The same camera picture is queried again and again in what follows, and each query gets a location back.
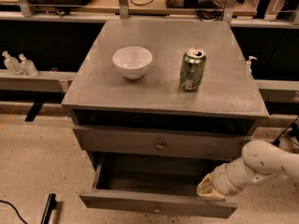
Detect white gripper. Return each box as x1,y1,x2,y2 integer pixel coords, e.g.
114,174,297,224
196,163,242,200

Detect grey drawer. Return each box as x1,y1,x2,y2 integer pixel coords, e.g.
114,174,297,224
73,126,251,161
79,153,237,218

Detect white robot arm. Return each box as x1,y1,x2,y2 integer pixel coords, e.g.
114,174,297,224
196,140,299,200

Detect grey top drawer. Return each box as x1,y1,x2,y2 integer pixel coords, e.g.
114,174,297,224
73,126,251,161

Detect grey drawer cabinet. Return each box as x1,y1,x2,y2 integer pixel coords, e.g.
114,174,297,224
61,18,270,173

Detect white pump bottle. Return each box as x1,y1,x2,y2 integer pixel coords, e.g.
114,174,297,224
246,56,258,73

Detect green soda can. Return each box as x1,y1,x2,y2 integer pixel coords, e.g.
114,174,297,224
179,47,206,91

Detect white ceramic bowl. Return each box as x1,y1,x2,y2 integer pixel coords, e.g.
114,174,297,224
112,47,152,79

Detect black floor stand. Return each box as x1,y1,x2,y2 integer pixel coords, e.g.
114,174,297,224
40,193,57,224

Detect black box on shelf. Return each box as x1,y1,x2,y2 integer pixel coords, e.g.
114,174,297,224
165,0,198,8

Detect clear bottle far left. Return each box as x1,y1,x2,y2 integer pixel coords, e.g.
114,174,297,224
2,51,22,75

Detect black power cable right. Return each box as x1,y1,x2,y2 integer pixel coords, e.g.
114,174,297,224
272,115,299,154

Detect coiled black cables shelf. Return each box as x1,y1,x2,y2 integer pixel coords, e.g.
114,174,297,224
195,0,224,21

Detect black cable floor left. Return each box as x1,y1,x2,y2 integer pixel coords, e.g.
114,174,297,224
0,199,29,224

